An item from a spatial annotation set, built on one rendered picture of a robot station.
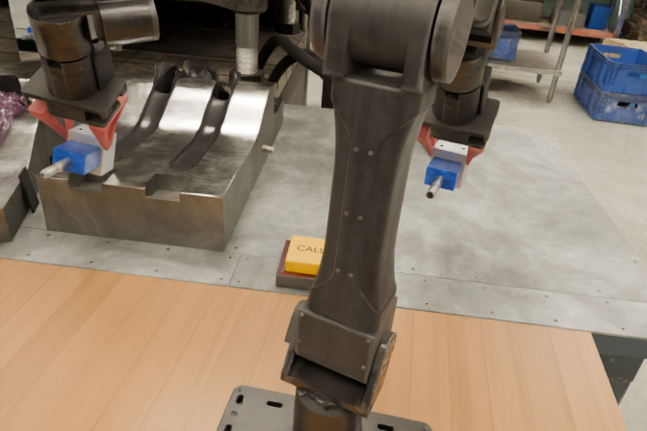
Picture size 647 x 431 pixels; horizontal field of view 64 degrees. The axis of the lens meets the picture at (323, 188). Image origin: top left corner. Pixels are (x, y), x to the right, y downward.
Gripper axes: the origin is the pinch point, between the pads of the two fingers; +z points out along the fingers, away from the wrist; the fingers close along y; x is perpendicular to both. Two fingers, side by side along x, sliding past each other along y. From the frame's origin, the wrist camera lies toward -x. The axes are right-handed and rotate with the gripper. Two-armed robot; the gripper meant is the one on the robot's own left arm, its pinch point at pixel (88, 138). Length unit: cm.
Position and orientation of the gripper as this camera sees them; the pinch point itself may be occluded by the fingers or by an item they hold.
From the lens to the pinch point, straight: 76.6
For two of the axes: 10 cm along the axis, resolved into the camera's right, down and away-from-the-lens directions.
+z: -1.7, 6.3, 7.6
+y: -9.7, -2.5, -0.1
